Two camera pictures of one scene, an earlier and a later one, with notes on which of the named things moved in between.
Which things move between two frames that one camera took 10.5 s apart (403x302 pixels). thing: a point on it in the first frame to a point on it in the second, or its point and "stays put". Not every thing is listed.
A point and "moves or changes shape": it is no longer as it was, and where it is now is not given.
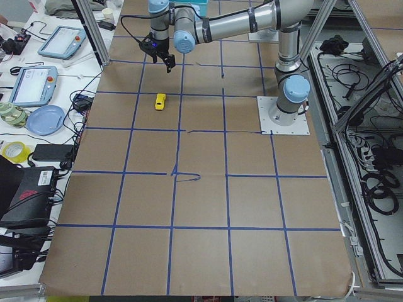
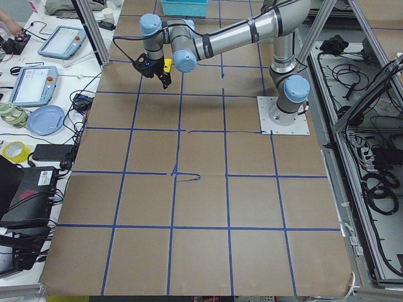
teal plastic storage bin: x=201 y=7 stays put
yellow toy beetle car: x=160 y=102 moves or changes shape
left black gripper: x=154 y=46 to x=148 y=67
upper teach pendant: x=63 y=43 stays put
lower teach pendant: x=33 y=85 stays put
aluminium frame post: x=92 y=31 stays put
